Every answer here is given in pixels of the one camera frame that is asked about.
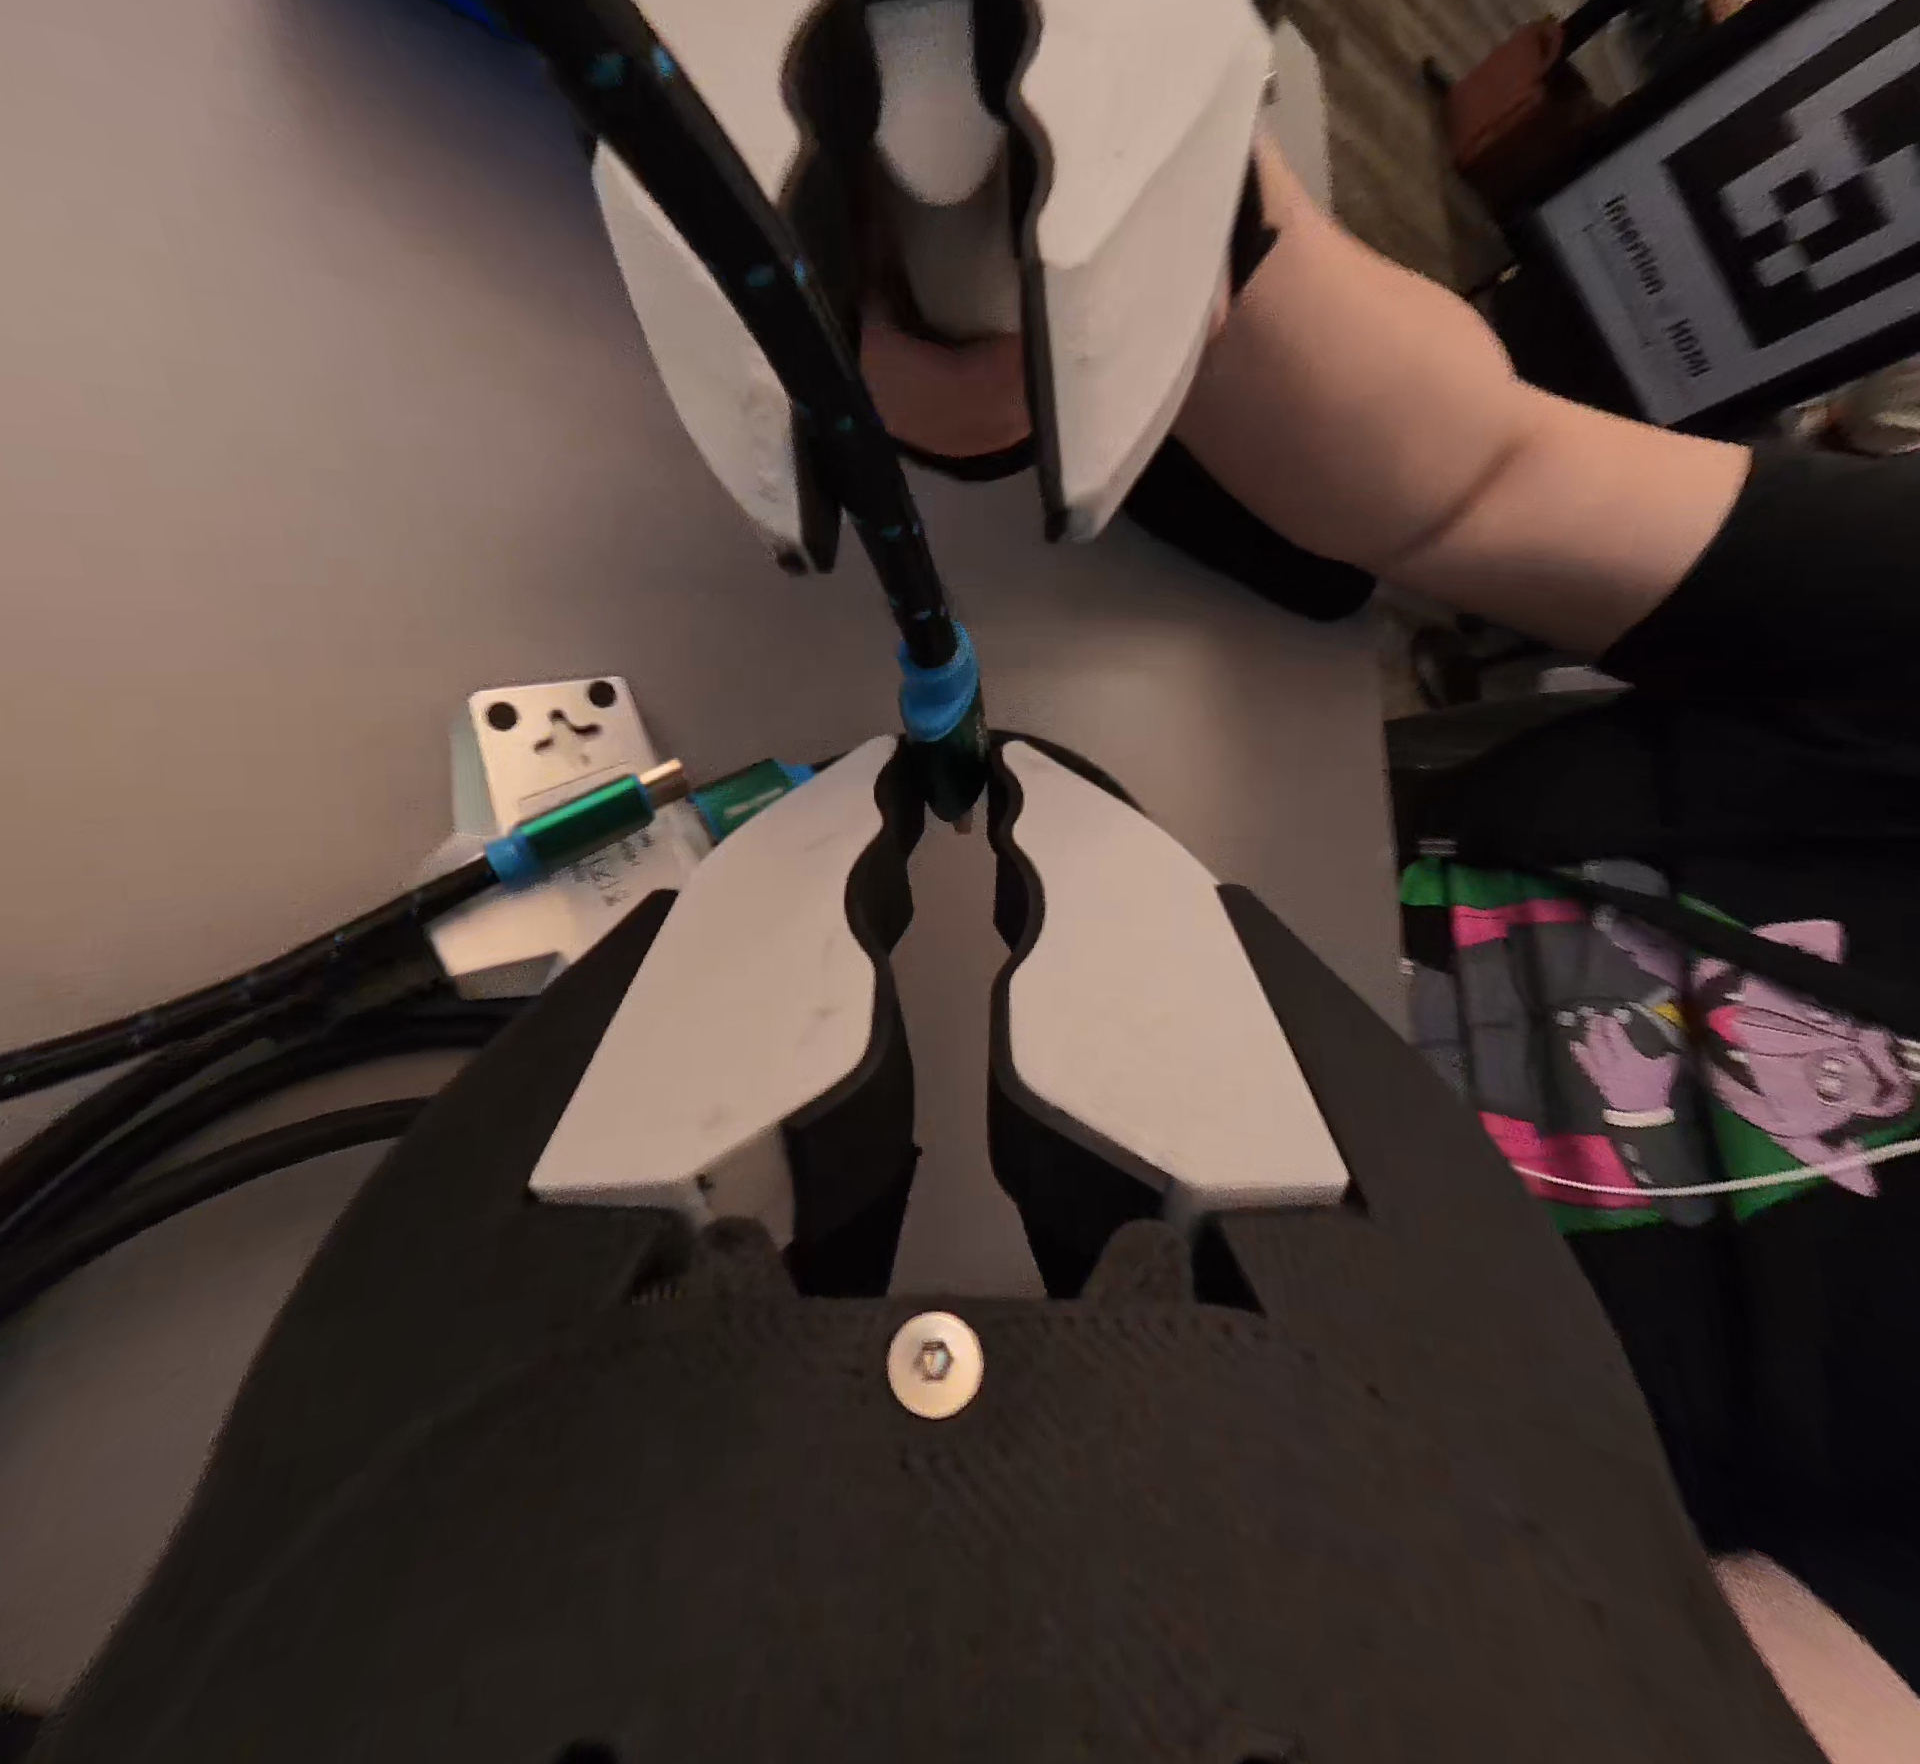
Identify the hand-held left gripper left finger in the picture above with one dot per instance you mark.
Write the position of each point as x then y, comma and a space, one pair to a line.
721, 1030

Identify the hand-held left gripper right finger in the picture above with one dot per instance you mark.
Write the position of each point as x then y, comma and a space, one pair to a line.
1155, 1030

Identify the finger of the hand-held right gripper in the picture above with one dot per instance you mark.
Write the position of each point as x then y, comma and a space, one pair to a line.
705, 26
1140, 113

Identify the silver hdmi switch hub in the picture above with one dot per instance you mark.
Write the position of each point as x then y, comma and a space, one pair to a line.
564, 722

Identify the person's right hand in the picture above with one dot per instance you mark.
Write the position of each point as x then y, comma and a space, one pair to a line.
1350, 369

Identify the black framed marker sign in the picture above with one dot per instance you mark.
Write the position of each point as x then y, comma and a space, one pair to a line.
1770, 191

